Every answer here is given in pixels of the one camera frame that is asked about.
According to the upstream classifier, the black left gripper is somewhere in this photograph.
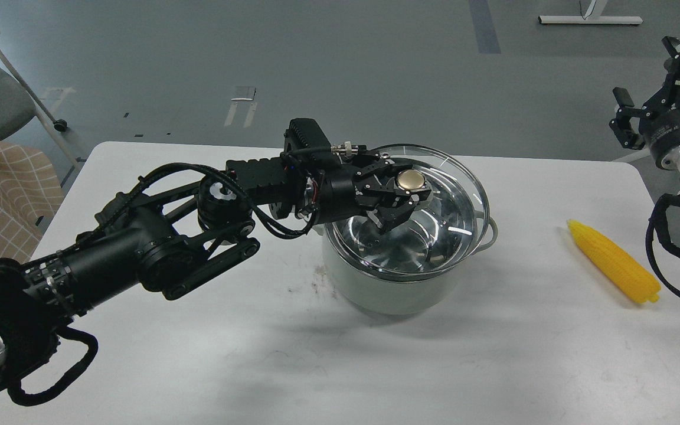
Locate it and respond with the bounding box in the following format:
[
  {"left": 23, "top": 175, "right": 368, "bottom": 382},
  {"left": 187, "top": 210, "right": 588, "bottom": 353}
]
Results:
[{"left": 316, "top": 155, "right": 432, "bottom": 234}]

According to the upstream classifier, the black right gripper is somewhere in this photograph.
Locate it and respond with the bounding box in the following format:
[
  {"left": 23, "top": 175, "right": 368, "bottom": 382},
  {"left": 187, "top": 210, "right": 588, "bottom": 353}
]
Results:
[{"left": 609, "top": 36, "right": 680, "bottom": 170}]

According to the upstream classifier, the glass pot lid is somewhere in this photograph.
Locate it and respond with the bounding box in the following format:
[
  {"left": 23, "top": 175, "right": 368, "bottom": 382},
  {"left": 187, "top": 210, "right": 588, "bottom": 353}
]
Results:
[{"left": 323, "top": 143, "right": 495, "bottom": 283}]

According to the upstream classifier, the yellow corn cob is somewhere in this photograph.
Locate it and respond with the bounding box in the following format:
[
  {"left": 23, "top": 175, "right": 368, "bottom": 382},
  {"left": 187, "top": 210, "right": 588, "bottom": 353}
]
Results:
[{"left": 566, "top": 220, "right": 661, "bottom": 304}]

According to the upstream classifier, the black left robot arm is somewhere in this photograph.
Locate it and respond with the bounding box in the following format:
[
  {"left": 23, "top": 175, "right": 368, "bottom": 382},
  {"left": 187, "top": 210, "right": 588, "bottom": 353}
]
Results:
[{"left": 0, "top": 118, "right": 432, "bottom": 407}]

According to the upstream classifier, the pale green cooking pot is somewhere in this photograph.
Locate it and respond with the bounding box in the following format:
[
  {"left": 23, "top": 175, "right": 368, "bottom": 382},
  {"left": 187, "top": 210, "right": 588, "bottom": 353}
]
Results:
[{"left": 323, "top": 191, "right": 498, "bottom": 316}]

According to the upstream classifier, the white stand base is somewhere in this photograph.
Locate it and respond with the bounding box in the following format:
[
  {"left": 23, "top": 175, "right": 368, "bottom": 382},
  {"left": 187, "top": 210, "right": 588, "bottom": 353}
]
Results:
[{"left": 537, "top": 1, "right": 644, "bottom": 26}]

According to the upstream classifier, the beige checkered cloth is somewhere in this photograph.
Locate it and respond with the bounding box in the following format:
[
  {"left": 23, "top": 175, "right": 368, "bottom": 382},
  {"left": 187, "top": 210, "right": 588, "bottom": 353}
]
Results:
[{"left": 0, "top": 142, "right": 64, "bottom": 263}]

